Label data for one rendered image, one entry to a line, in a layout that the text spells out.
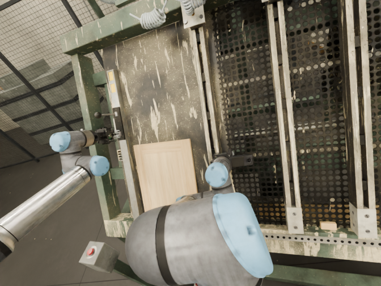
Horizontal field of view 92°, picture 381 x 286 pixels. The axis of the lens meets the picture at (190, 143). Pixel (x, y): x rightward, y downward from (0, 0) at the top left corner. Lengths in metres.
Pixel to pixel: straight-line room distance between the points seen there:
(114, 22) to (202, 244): 1.13
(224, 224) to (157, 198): 0.95
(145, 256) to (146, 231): 0.03
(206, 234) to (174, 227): 0.05
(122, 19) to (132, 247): 1.08
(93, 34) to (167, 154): 0.78
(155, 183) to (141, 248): 0.88
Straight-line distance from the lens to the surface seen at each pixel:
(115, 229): 1.46
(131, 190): 1.26
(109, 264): 1.45
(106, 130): 0.97
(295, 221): 1.02
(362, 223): 1.08
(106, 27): 1.25
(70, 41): 1.42
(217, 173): 0.62
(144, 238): 0.30
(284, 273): 1.77
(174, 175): 1.09
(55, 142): 0.87
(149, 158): 1.14
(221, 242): 0.27
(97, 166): 0.75
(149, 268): 0.31
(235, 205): 0.28
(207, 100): 0.95
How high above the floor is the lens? 1.90
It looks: 39 degrees down
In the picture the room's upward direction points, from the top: 23 degrees counter-clockwise
